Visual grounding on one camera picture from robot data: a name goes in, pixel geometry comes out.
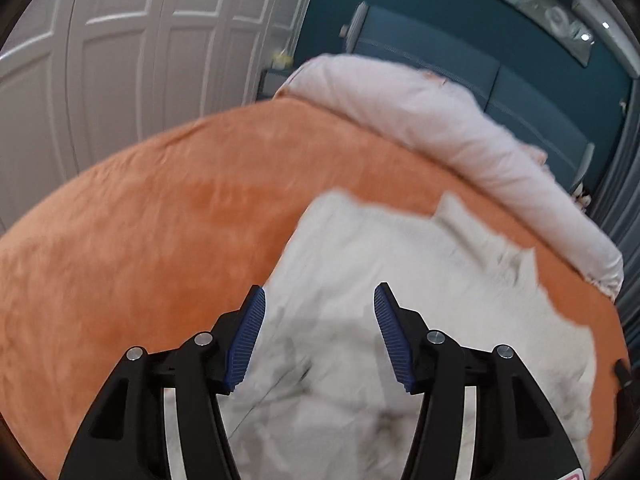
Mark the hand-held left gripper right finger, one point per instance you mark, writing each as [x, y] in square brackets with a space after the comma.
[392, 332]

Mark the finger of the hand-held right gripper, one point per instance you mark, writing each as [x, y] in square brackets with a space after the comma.
[621, 374]

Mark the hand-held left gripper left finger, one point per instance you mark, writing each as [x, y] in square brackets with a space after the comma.
[246, 332]

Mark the white fleece-lined garment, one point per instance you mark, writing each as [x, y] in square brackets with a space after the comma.
[425, 280]

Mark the orange bed blanket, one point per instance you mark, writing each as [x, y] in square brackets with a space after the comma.
[150, 220]

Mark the small stuffed toys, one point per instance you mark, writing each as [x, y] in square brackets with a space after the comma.
[581, 197]

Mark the grey curtain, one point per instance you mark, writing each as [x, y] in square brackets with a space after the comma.
[617, 170]

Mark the pink duvet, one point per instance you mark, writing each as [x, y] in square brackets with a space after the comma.
[430, 115]

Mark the grey nightstand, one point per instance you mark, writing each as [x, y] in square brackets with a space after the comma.
[272, 82]

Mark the yellow tissue box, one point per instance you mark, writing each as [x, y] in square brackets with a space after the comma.
[281, 59]

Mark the blue padded headboard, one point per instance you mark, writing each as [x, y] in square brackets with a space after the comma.
[450, 50]

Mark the white panelled wardrobe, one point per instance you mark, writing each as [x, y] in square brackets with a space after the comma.
[125, 45]

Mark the long silver wall art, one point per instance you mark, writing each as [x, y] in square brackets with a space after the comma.
[530, 0]

